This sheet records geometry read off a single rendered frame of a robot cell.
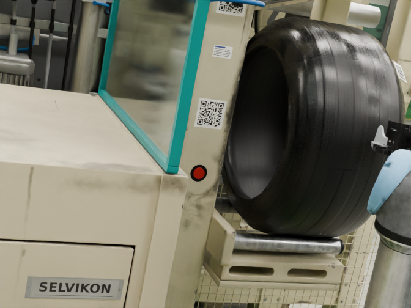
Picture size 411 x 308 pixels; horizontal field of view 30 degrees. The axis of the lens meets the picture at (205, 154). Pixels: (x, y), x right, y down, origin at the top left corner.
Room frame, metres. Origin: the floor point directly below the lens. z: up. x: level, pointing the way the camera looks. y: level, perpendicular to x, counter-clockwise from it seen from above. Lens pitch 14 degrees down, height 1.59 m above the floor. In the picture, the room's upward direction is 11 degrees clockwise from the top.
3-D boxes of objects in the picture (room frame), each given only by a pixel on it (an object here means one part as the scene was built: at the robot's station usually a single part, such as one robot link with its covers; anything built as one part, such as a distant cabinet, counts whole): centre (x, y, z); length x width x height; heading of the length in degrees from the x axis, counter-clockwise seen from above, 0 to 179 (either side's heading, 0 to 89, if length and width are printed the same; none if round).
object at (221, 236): (2.02, -0.03, 0.90); 0.40 x 0.03 x 0.10; 22
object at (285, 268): (1.96, -0.25, 0.84); 0.36 x 0.09 x 0.06; 112
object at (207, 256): (2.09, -0.20, 0.80); 0.37 x 0.36 x 0.02; 22
